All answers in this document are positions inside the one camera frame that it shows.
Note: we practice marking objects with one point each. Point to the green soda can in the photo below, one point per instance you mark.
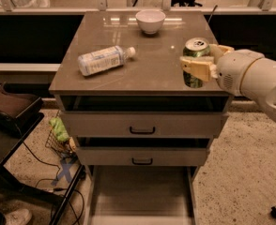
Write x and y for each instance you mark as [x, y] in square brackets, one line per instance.
[195, 47]

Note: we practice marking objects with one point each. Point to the green bag in basket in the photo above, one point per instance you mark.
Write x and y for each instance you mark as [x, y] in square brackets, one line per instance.
[58, 129]

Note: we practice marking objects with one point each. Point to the black side table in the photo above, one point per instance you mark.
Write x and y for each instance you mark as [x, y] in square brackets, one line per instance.
[19, 115]

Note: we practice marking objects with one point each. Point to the white plastic bottle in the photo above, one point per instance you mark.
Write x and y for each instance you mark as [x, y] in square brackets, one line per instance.
[99, 61]

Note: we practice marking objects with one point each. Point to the white shoe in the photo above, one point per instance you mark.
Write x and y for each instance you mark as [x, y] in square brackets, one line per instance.
[18, 217]

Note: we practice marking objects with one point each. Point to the wire basket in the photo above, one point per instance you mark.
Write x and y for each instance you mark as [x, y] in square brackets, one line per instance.
[63, 149]

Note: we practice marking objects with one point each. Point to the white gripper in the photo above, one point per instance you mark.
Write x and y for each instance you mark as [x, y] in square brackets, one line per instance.
[233, 70]

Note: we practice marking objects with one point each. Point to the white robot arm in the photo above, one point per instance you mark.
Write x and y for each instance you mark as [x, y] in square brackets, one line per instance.
[267, 103]

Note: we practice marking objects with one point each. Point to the open bottom drawer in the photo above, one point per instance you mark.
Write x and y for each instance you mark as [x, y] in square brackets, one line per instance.
[141, 195]

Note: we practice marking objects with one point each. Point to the white ceramic bowl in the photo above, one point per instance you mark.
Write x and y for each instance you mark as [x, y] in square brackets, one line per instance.
[150, 21]

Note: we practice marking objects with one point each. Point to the top drawer with handle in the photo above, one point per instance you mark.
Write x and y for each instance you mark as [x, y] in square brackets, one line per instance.
[144, 124]

